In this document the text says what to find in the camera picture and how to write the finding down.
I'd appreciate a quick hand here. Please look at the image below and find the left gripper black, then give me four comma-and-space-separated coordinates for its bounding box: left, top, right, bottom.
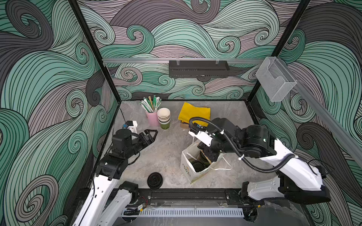
123, 129, 156, 159

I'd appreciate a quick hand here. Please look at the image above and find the white paper gift bag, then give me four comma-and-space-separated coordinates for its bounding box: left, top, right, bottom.
180, 140, 232, 184

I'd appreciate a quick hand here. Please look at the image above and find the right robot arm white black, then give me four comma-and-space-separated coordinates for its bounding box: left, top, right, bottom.
189, 117, 331, 205

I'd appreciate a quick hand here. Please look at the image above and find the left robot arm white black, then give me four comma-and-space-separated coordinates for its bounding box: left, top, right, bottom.
73, 129, 158, 226

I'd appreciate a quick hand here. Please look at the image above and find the stack of green paper cups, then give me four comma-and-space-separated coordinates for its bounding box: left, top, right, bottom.
157, 108, 171, 130

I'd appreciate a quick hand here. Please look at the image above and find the pink holder with straws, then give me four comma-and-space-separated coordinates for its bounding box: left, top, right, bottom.
140, 96, 162, 127

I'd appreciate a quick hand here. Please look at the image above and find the stack of black cup lids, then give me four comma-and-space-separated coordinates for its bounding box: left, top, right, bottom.
147, 172, 163, 189

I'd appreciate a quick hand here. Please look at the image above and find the yellow napkin stack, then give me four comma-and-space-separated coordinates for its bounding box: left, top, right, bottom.
178, 102, 211, 129

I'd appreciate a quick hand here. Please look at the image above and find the white slotted cable duct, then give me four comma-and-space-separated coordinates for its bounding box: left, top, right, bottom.
121, 208, 244, 218

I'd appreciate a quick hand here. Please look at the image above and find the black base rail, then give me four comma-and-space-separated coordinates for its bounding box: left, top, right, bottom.
93, 187, 298, 205

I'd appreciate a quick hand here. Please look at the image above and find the black wall tray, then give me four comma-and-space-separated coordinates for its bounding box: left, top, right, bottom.
169, 60, 230, 79

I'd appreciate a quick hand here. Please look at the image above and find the clear acrylic wall holder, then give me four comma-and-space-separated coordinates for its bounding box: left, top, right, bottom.
256, 56, 297, 102

